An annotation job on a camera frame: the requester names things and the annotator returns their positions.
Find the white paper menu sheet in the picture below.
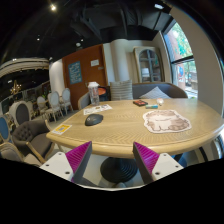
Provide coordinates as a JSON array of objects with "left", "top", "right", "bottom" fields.
[{"left": 83, "top": 104, "right": 112, "bottom": 115}]

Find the small white crumpled object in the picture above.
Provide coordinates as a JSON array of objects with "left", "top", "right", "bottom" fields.
[{"left": 157, "top": 98, "right": 164, "bottom": 106}]

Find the blue oval-back chair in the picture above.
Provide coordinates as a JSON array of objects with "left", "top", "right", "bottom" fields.
[{"left": 0, "top": 116, "right": 12, "bottom": 142}]

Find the teal small flat box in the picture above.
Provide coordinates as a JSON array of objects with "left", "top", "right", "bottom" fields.
[{"left": 145, "top": 105, "right": 158, "bottom": 109}]

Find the striped grey cushion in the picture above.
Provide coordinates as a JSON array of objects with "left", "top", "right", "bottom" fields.
[{"left": 110, "top": 80, "right": 133, "bottom": 101}]

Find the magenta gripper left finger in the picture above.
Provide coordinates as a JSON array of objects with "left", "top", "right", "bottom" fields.
[{"left": 39, "top": 140, "right": 93, "bottom": 185}]

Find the round wooden table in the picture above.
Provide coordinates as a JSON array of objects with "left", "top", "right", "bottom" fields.
[{"left": 47, "top": 98, "right": 224, "bottom": 183}]

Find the blue poster on door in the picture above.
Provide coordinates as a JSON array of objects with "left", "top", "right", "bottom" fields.
[{"left": 68, "top": 61, "right": 82, "bottom": 84}]

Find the white round-back chair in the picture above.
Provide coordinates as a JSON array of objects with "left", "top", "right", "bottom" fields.
[{"left": 9, "top": 101, "right": 31, "bottom": 126}]

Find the large window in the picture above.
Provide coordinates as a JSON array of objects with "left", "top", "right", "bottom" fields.
[{"left": 163, "top": 20, "right": 198, "bottom": 98}]

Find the arched white cabinet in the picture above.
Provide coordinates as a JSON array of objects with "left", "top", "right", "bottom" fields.
[{"left": 133, "top": 46, "right": 164, "bottom": 83}]

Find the dark grey computer mouse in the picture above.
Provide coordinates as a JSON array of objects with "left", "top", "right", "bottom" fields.
[{"left": 85, "top": 114, "right": 103, "bottom": 126}]

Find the white oval-back chair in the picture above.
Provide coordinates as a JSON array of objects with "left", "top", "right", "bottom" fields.
[
  {"left": 62, "top": 88, "right": 73, "bottom": 111},
  {"left": 46, "top": 91, "right": 62, "bottom": 118}
]

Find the grey curved sofa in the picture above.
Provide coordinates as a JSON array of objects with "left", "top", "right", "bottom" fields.
[{"left": 78, "top": 82, "right": 188, "bottom": 110}]

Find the dark card box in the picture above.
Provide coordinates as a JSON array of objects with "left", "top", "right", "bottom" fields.
[{"left": 133, "top": 100, "right": 148, "bottom": 107}]

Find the clear tumbler with white lid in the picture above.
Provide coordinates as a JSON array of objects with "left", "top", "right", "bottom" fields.
[{"left": 88, "top": 82, "right": 99, "bottom": 106}]

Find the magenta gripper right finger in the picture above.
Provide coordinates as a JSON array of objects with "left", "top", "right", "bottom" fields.
[{"left": 132, "top": 141, "right": 185, "bottom": 185}]

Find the grey tufted armchair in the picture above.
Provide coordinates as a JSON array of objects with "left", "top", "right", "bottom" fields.
[{"left": 12, "top": 120, "right": 54, "bottom": 163}]

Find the cat-shaped mouse pad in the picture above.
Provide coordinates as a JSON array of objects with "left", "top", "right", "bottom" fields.
[{"left": 143, "top": 110, "right": 192, "bottom": 134}]

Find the yellow QR code sticker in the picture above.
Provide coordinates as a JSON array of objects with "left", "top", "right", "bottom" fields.
[{"left": 52, "top": 124, "right": 71, "bottom": 135}]

